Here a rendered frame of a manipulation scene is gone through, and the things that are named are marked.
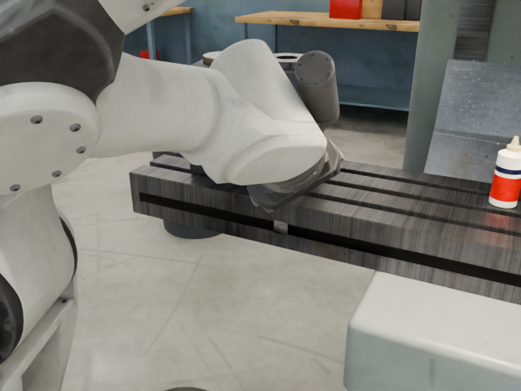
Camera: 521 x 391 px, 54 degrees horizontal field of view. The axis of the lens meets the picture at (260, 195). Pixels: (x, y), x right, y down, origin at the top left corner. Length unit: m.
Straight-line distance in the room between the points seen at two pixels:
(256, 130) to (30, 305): 0.28
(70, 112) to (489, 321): 0.61
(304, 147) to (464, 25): 0.77
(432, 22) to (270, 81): 0.75
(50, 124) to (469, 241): 0.61
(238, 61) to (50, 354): 0.42
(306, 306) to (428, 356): 1.54
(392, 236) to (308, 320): 1.40
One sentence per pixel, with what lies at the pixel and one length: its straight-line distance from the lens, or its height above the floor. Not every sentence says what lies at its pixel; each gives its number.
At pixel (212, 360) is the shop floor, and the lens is 1.96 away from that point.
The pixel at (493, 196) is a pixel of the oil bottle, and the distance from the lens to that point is 0.87.
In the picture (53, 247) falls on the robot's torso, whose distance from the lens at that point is 0.58.
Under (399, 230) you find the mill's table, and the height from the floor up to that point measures 0.96.
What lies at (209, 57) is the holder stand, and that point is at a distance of 0.89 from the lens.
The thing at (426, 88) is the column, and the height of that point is 1.06.
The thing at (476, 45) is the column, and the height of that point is 1.16.
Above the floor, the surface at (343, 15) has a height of 0.90.
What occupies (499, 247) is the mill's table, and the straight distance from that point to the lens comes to 0.75.
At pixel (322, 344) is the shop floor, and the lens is 2.04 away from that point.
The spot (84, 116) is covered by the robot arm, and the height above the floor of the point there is 1.24.
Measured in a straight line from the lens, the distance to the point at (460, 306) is 0.76.
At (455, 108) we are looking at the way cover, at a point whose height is 1.04.
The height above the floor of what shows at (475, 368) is 0.87.
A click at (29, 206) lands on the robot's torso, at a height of 1.09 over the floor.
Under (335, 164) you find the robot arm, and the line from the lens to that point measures 0.64.
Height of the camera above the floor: 1.31
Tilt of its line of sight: 24 degrees down
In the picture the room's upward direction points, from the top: straight up
